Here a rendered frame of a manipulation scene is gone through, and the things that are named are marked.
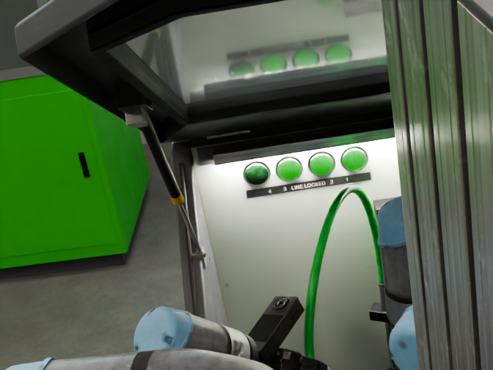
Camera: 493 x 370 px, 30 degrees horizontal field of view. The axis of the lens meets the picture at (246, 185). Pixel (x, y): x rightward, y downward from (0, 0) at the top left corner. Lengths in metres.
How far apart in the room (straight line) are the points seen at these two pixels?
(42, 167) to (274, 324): 2.89
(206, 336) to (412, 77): 0.84
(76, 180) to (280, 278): 2.39
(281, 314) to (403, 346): 0.41
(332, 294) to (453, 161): 1.52
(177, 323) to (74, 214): 3.06
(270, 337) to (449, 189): 0.97
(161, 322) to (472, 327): 0.83
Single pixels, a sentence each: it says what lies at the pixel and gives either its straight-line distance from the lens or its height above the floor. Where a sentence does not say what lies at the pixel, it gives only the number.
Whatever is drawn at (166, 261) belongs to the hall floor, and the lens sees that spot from 4.26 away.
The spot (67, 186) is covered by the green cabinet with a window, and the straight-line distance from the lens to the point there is 4.12.
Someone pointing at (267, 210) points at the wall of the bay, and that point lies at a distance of 1.72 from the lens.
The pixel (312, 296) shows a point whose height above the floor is 1.36.
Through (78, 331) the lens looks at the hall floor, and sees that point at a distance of 3.95.
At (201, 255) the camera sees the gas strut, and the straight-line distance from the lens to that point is 1.59.
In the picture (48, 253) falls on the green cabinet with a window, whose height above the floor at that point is 0.13.
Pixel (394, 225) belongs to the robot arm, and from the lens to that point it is 1.04.
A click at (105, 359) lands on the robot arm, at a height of 1.68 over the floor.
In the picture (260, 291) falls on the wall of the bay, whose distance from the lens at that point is 1.81.
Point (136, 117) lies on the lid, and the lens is 1.27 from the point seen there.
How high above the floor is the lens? 2.10
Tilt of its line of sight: 26 degrees down
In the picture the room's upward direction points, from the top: 11 degrees counter-clockwise
